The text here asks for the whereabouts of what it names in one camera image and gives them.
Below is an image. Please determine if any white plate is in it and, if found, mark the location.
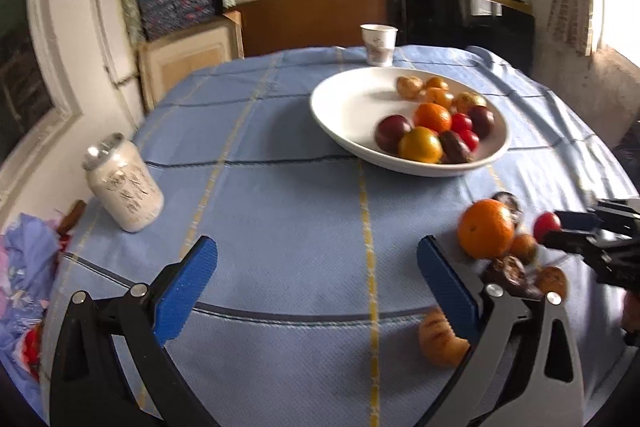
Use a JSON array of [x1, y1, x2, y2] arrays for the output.
[[309, 67, 512, 178]]

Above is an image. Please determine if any grey-green patterned panel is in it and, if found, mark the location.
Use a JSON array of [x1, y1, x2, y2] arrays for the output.
[[115, 0, 146, 48]]

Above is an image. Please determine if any blue checked tablecloth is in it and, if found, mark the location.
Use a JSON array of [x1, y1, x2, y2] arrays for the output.
[[40, 44, 638, 427]]

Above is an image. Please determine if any printed blue cloth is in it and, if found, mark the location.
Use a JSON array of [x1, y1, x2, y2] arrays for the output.
[[0, 212, 66, 383]]

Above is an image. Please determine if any brown wooden object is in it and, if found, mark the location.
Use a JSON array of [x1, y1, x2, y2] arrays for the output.
[[57, 199, 87, 235]]

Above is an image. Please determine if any tan walnut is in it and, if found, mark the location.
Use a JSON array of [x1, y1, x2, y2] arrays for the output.
[[396, 76, 425, 100]]

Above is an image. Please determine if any dark plum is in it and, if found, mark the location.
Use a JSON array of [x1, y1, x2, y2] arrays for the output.
[[491, 191, 523, 228]]

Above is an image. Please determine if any small orange mandarin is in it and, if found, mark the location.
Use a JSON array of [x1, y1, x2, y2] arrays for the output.
[[424, 88, 455, 108]]

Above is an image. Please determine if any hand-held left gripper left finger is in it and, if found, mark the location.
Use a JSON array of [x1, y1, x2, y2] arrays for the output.
[[49, 235, 221, 427]]

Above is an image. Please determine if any white jar with metal lid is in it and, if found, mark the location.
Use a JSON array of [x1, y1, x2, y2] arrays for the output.
[[82, 133, 165, 234]]

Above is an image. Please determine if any large orange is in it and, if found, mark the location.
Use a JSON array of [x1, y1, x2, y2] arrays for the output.
[[457, 198, 516, 259]]

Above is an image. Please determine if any yellow-green tomato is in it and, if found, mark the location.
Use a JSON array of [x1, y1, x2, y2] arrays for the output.
[[454, 92, 487, 115]]

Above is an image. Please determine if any yellow tomato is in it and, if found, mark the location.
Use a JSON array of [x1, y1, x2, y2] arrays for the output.
[[398, 126, 444, 164]]

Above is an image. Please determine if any tan wrinkled fruit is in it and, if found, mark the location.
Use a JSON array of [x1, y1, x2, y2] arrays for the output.
[[419, 308, 472, 368]]

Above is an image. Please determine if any white paper cup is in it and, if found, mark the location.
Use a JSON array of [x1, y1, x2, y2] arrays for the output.
[[360, 24, 399, 68]]

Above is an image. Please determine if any purple plum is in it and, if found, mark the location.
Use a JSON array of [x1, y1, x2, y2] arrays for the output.
[[375, 114, 415, 150], [467, 105, 496, 139]]

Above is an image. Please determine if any brown wooden board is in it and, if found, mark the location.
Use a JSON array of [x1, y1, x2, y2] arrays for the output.
[[235, 0, 406, 58]]

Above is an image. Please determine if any blue patterned box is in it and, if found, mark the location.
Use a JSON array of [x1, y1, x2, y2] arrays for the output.
[[135, 0, 221, 40]]

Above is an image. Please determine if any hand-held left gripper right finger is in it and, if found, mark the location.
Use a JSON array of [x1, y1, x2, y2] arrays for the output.
[[415, 234, 585, 427]]

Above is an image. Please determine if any brown walnut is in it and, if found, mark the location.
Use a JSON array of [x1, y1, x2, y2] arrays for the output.
[[534, 266, 569, 300]]

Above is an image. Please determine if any light wooden cabinet door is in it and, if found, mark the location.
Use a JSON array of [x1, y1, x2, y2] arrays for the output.
[[137, 12, 244, 110]]

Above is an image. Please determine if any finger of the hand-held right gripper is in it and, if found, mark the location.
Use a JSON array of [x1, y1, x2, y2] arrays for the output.
[[542, 229, 603, 254], [554, 209, 603, 232]]

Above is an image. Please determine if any dark brown date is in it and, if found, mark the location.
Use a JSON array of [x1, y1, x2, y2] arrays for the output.
[[481, 255, 543, 300], [438, 130, 474, 164]]

